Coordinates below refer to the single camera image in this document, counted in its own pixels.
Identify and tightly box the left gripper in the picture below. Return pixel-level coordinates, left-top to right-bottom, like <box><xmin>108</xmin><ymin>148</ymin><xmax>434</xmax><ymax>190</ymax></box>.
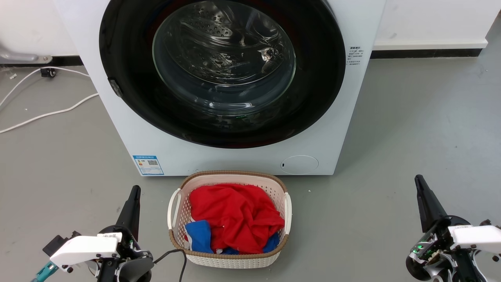
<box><xmin>42</xmin><ymin>185</ymin><xmax>154</xmax><ymax>282</ymax></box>

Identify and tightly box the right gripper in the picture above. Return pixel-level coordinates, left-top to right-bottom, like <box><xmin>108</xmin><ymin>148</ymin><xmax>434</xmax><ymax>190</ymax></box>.
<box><xmin>405</xmin><ymin>174</ymin><xmax>501</xmax><ymax>282</ymax></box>

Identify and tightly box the white front-load washing machine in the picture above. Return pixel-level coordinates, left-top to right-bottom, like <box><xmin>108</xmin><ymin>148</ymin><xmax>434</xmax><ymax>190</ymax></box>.
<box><xmin>53</xmin><ymin>0</ymin><xmax>386</xmax><ymax>177</ymax></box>

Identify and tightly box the round black glass washer door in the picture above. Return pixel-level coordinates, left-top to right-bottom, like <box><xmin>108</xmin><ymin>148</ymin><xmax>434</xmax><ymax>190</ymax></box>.
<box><xmin>99</xmin><ymin>0</ymin><xmax>346</xmax><ymax>149</ymax></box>

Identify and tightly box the blue energy label sticker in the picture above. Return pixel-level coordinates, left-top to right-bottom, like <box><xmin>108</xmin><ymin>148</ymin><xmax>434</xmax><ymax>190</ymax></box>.
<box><xmin>132</xmin><ymin>155</ymin><xmax>164</xmax><ymax>176</ymax></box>

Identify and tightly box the blue garment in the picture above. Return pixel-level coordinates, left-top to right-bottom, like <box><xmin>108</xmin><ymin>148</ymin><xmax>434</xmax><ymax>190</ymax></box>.
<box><xmin>185</xmin><ymin>220</ymin><xmax>281</xmax><ymax>255</ymax></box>

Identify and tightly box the red garment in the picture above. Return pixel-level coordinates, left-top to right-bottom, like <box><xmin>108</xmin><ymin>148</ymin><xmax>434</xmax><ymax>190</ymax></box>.
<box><xmin>189</xmin><ymin>183</ymin><xmax>285</xmax><ymax>254</ymax></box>

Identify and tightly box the white plastic laundry basket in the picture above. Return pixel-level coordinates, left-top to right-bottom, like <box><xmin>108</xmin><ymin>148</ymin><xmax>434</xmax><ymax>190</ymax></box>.
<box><xmin>168</xmin><ymin>170</ymin><xmax>292</xmax><ymax>269</ymax></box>

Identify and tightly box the round white filter cover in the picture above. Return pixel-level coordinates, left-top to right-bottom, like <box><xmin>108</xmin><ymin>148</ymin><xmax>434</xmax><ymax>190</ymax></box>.
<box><xmin>280</xmin><ymin>155</ymin><xmax>319</xmax><ymax>175</ymax></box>

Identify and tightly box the small printed text sticker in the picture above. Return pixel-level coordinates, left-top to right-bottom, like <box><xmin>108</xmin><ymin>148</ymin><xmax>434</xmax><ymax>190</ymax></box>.
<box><xmin>346</xmin><ymin>46</ymin><xmax>363</xmax><ymax>66</ymax></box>

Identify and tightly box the steel washer drum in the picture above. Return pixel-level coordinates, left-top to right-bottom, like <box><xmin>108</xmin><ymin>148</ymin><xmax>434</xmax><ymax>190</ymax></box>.
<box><xmin>152</xmin><ymin>0</ymin><xmax>297</xmax><ymax>116</ymax></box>

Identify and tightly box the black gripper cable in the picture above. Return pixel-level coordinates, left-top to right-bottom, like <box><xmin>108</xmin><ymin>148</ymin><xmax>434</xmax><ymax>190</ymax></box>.
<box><xmin>153</xmin><ymin>249</ymin><xmax>188</xmax><ymax>282</ymax></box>

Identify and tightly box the teal cable connector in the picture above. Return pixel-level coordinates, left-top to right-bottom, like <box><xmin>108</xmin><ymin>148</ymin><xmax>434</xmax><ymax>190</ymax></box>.
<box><xmin>31</xmin><ymin>261</ymin><xmax>59</xmax><ymax>282</ymax></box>

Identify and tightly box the black door handle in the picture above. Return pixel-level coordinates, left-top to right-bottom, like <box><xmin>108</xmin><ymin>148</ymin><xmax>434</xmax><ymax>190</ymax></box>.
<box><xmin>108</xmin><ymin>78</ymin><xmax>124</xmax><ymax>98</ymax></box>

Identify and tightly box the thick white cable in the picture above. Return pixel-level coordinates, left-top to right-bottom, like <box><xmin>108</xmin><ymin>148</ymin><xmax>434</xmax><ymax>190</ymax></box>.
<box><xmin>0</xmin><ymin>93</ymin><xmax>99</xmax><ymax>134</ymax></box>

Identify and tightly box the thin white cable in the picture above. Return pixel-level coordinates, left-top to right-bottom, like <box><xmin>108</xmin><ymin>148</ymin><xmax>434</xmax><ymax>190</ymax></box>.
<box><xmin>0</xmin><ymin>66</ymin><xmax>91</xmax><ymax>107</ymax></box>

